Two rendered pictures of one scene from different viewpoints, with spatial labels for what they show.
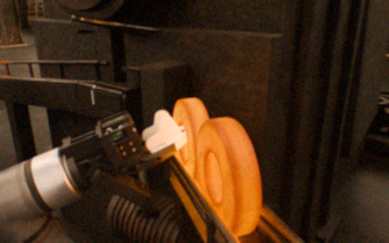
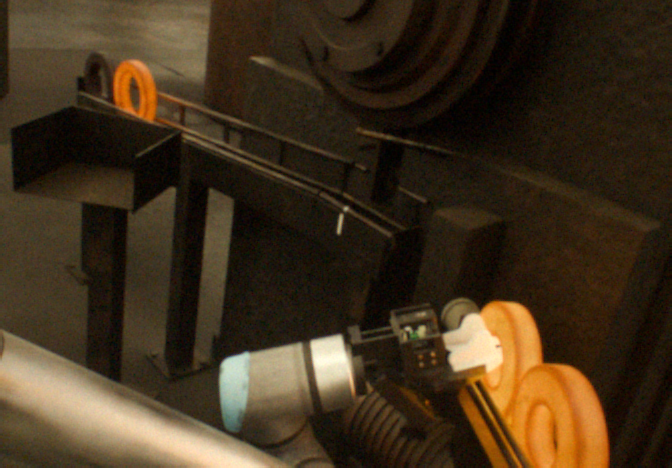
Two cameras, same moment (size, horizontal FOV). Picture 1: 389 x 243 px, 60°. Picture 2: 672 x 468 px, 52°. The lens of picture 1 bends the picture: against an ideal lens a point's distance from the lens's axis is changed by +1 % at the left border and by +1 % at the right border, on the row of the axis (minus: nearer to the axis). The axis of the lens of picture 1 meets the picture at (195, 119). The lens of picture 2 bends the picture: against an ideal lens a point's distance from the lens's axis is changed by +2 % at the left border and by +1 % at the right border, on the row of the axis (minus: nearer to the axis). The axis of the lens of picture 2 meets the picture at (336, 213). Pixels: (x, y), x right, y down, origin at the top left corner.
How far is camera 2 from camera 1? 0.40 m
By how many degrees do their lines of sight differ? 7
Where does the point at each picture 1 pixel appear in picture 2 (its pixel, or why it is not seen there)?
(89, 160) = (376, 362)
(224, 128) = (573, 391)
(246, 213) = not seen: outside the picture
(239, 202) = not seen: outside the picture
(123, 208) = (373, 412)
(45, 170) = (330, 367)
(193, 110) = (522, 331)
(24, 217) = (292, 415)
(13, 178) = (292, 367)
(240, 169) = (587, 449)
